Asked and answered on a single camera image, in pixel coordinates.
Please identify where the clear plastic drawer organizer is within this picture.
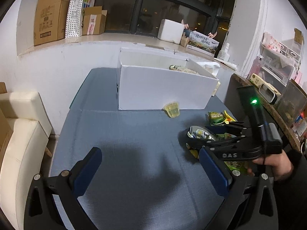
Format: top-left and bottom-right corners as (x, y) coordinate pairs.
(248, 28), (304, 94)

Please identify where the yellow jelly cup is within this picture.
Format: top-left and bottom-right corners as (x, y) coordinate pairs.
(163, 102), (180, 118)

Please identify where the small open cardboard box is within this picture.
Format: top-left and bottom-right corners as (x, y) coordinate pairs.
(82, 6), (108, 35)

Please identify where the cream tissue pack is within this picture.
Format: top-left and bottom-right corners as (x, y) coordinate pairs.
(197, 61), (221, 96)

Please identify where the white dotted paper bag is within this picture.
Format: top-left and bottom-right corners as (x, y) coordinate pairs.
(65, 0), (95, 39)

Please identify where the white cardboard storage box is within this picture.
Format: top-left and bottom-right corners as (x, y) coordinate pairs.
(117, 48), (218, 110)

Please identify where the wooden side shelf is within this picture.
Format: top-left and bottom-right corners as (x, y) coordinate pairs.
(224, 74), (301, 152)

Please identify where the white foam box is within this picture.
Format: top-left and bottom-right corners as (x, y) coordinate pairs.
(157, 19), (184, 45)

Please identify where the yellow snack bag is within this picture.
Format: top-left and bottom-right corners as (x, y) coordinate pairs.
(224, 110), (236, 124)

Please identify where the white spray bottle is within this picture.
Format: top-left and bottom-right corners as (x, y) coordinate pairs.
(217, 43), (229, 61)

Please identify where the striped snack bag in box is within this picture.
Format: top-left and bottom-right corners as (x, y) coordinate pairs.
(169, 65), (199, 75)

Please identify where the cream sofa armchair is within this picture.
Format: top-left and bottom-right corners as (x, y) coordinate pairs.
(1, 91), (52, 229)

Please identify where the person's right hand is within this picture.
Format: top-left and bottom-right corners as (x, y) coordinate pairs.
(252, 150), (294, 180)

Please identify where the green snack packet on table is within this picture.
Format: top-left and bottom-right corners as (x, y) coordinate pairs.
(208, 112), (225, 126)

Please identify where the brown cardboard sheet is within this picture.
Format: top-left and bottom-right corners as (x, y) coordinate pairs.
(0, 82), (7, 94)

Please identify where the tall brown cardboard box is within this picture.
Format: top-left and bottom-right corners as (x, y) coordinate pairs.
(33, 0), (70, 46)

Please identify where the blue table cloth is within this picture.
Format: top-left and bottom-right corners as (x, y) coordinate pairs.
(50, 68), (226, 229)

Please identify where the printed landscape carton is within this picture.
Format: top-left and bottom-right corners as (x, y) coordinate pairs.
(186, 31), (219, 57)

